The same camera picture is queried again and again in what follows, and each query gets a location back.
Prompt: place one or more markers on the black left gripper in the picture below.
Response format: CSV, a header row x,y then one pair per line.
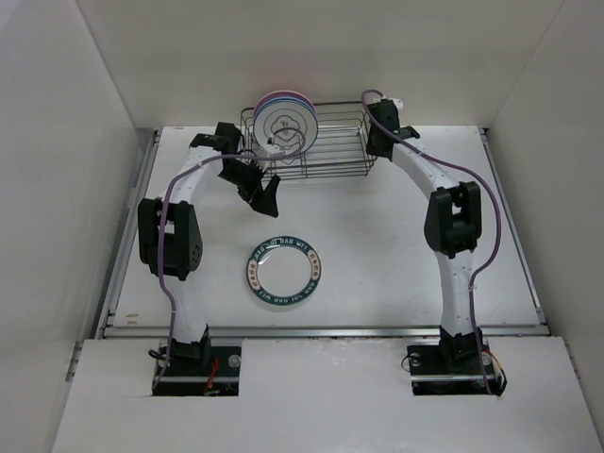
x,y
260,201

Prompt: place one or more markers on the green rimmed white plate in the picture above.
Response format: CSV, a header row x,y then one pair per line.
x,y
283,271

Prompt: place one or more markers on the white plate grey flower outline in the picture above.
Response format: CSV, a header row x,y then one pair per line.
x,y
295,128

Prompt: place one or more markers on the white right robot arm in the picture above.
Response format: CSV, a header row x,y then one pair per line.
x,y
453,221

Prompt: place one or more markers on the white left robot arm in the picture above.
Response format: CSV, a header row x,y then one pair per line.
x,y
169,235

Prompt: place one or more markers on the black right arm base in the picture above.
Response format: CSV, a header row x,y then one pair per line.
x,y
459,365

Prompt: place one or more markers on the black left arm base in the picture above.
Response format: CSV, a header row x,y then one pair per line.
x,y
198,369

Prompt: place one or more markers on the blue plate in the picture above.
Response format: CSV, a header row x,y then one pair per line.
x,y
284,99

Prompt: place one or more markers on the purple plate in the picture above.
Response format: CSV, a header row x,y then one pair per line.
x,y
285,94

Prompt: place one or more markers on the pink plate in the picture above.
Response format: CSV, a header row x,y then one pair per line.
x,y
283,93

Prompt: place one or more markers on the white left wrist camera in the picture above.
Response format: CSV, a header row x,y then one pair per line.
x,y
269,148

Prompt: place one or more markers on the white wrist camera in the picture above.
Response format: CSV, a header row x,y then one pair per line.
x,y
269,148
398,103

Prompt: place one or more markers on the metal wire dish rack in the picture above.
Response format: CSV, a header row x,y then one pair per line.
x,y
339,149

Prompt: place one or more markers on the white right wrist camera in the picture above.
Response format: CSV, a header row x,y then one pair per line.
x,y
398,103

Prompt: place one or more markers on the metal table edge rail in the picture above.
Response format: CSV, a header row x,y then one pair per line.
x,y
539,330

